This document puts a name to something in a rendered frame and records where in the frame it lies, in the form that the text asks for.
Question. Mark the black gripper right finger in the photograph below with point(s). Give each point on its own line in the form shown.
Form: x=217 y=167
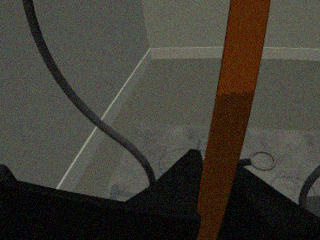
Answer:
x=255 y=211

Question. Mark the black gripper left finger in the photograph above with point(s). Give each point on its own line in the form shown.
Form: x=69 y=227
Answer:
x=165 y=211

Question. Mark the grey loop with orange handle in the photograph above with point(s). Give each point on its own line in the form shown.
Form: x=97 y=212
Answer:
x=240 y=64

